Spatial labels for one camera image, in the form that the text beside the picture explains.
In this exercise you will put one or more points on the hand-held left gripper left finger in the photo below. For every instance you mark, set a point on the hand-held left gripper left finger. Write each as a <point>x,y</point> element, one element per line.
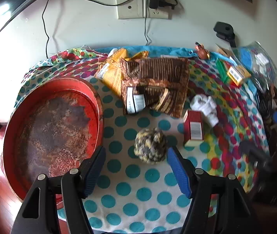
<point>93,173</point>

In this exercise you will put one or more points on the white sock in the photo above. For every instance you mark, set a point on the white sock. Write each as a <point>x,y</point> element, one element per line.
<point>205,106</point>

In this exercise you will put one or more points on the black plug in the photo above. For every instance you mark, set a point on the black plug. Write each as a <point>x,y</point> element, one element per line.
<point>167,3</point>

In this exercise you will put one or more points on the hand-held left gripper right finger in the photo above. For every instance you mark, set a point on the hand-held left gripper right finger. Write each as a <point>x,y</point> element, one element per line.
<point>178,173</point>

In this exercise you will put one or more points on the clear bag with blue item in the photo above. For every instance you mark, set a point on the clear bag with blue item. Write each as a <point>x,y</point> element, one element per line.
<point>252,58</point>

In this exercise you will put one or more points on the red box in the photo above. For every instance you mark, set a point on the red box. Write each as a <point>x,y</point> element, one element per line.
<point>193,126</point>

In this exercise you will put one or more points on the black clamp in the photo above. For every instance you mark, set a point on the black clamp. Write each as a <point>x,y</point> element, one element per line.
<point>223,29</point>

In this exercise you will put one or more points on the patterned rolled sock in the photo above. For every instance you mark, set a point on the patterned rolled sock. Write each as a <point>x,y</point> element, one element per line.
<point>150,145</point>

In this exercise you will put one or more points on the green box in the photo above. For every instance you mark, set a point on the green box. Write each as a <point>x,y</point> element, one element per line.
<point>222,70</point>

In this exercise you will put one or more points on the yellow box with barcode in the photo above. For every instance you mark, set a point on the yellow box with barcode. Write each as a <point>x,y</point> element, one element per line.
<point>238,75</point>

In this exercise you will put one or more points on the brown snack bag white label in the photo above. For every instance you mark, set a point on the brown snack bag white label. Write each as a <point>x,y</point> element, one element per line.
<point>153,97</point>

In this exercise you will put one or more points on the polka dot cloth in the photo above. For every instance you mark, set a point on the polka dot cloth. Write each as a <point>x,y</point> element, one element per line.
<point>138,199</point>

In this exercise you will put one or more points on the small orange packet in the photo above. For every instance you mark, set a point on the small orange packet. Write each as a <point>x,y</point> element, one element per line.
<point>140,54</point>

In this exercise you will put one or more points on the yellow snack bag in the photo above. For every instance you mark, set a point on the yellow snack bag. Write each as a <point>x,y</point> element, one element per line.
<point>112,75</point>

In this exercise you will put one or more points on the tan cardboard box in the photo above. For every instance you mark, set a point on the tan cardboard box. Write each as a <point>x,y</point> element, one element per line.
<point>223,50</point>

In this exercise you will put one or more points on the white blank wall plate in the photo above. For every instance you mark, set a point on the white blank wall plate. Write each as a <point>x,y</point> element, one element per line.
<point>130,7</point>

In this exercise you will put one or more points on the dark window frame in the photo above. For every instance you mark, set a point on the dark window frame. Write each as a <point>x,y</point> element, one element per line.
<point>26,7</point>

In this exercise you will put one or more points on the brown striped snack bag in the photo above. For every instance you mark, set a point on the brown striped snack bag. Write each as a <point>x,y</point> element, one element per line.
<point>157,70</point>

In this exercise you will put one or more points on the white wall power socket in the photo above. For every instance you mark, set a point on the white wall power socket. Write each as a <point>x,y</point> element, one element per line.
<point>159,13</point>

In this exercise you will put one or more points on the brown figurine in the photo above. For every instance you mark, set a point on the brown figurine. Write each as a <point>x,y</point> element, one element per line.
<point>202,52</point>

